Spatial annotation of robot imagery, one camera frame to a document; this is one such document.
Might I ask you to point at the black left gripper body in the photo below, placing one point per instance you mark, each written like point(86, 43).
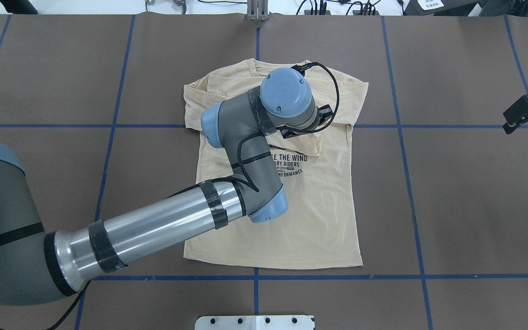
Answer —
point(290, 132)

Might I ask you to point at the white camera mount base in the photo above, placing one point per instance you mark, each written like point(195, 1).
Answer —
point(256, 322)

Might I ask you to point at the left robot arm grey silver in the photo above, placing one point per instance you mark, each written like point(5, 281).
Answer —
point(38, 267)

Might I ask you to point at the cream long-sleeve graphic shirt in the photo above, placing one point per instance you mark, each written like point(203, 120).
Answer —
point(319, 228)

